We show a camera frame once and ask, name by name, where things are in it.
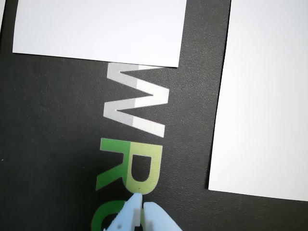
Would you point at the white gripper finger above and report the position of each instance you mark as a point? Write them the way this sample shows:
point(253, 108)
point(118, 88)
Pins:
point(127, 216)
point(158, 221)

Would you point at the black mat with lettering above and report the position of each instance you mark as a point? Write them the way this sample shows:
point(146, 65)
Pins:
point(48, 120)

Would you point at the white paper sheet marked home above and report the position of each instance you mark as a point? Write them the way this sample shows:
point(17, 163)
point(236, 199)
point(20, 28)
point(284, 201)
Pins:
point(264, 96)

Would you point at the white paper sheet marked 1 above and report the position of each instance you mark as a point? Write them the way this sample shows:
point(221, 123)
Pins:
point(96, 29)

